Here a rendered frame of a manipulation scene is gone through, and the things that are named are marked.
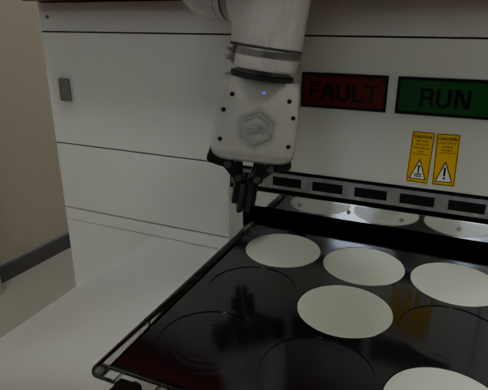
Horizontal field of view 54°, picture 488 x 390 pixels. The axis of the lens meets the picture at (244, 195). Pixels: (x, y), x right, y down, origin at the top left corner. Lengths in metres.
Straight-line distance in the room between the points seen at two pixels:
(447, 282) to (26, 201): 2.23
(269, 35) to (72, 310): 0.44
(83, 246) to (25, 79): 1.61
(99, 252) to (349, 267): 0.54
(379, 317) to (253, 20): 0.34
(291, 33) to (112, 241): 0.57
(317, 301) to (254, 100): 0.24
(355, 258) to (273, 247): 0.11
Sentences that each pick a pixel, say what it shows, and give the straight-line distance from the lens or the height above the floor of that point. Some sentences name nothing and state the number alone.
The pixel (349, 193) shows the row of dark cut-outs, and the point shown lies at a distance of 0.72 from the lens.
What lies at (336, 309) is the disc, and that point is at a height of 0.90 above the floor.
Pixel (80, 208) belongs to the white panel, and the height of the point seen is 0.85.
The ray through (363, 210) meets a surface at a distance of 0.71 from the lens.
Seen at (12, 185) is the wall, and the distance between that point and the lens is 2.54.
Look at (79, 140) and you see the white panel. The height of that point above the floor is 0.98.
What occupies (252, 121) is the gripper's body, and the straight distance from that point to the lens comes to 0.57.
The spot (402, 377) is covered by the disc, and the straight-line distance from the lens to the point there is 0.47.
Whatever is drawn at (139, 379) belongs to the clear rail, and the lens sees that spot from 0.45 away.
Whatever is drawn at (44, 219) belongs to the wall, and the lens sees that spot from 2.71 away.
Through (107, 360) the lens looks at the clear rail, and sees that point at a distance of 0.48.
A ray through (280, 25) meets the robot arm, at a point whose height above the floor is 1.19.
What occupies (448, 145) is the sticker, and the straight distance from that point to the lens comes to 0.69.
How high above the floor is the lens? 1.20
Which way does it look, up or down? 20 degrees down
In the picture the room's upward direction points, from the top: straight up
